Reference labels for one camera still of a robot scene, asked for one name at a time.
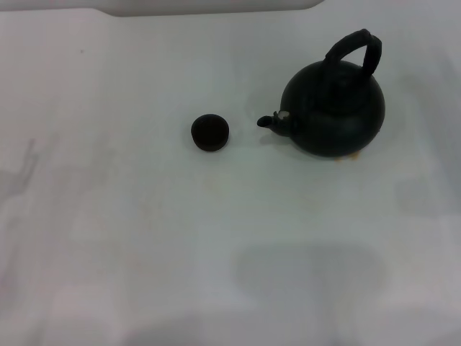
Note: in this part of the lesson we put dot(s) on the black round teapot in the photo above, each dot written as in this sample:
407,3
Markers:
335,111

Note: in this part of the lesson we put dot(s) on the small dark teacup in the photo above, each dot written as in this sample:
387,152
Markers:
210,132

